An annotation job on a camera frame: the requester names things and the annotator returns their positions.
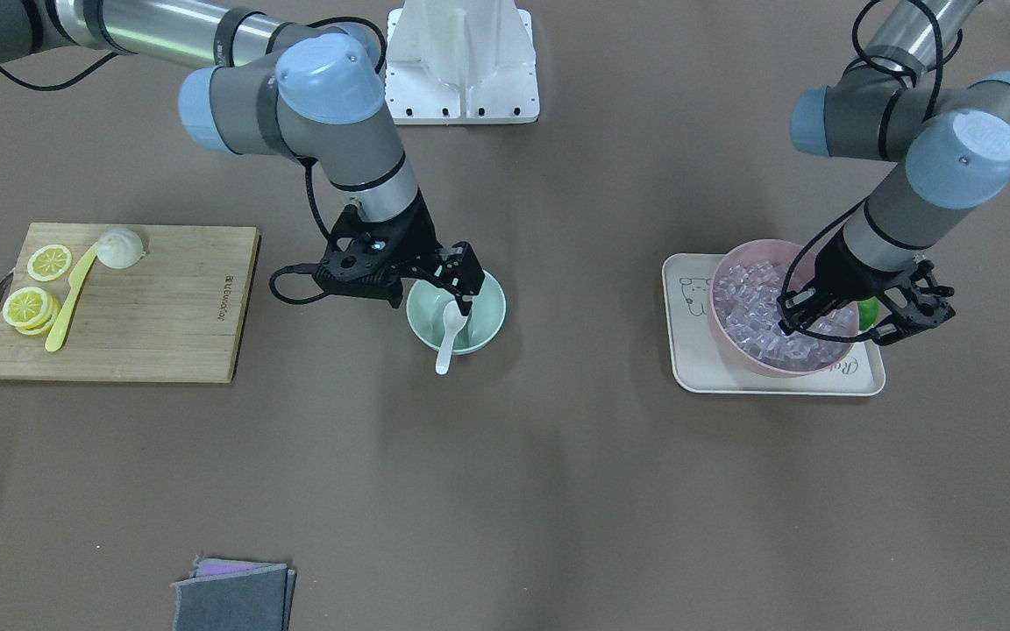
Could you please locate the lemon slice upper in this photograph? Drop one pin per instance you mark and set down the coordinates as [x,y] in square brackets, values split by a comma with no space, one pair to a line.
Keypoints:
[48,263]

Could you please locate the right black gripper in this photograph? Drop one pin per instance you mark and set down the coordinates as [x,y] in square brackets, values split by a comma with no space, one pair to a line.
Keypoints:
[418,238]

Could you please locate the beige plastic tray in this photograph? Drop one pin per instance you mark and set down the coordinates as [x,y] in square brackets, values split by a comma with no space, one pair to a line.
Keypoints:
[702,364]

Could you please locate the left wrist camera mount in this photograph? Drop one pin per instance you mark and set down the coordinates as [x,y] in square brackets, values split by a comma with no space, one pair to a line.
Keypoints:
[914,302]

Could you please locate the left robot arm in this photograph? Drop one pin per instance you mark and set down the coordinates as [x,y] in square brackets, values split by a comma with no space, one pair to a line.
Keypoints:
[950,150]

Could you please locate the yellow plastic knife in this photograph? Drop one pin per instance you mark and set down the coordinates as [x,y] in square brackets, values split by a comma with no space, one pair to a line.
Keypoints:
[76,279]

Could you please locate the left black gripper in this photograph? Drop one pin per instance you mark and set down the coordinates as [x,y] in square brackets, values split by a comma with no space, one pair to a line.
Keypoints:
[847,267]

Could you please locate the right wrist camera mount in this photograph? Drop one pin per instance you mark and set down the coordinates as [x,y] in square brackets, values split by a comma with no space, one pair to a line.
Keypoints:
[360,258]

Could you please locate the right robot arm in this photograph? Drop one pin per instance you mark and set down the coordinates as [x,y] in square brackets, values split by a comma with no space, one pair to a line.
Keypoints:
[312,94]

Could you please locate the grey folded cloth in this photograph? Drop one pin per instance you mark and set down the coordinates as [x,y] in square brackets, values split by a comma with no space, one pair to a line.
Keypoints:
[250,600]

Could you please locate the lemon slice bottom stacked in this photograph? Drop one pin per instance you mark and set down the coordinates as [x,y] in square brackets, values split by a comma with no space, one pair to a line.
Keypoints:
[45,324]

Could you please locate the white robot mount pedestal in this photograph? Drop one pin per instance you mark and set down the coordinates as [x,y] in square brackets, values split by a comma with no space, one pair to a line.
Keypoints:
[461,63]

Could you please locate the green lime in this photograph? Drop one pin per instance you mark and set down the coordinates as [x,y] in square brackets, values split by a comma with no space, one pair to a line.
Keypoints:
[867,312]

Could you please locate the pink bowl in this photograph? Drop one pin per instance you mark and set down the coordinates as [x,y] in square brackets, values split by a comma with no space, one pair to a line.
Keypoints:
[778,251]

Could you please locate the white steamed bun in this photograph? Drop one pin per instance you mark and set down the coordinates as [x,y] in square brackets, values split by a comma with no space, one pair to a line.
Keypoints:
[120,248]

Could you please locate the clear ice cubes pile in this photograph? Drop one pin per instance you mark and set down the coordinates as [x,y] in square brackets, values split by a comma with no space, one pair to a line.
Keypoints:
[746,302]

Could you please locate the white ceramic spoon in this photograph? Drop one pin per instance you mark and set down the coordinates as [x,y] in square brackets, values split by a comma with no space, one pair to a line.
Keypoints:
[454,322]

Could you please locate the mint green bowl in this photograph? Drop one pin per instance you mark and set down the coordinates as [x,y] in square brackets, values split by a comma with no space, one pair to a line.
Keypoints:
[425,306]

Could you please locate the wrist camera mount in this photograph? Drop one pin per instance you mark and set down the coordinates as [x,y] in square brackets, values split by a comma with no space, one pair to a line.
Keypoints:
[914,302]
[360,258]

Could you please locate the purple cloth underneath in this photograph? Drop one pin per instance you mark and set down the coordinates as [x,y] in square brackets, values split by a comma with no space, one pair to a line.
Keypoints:
[206,567]

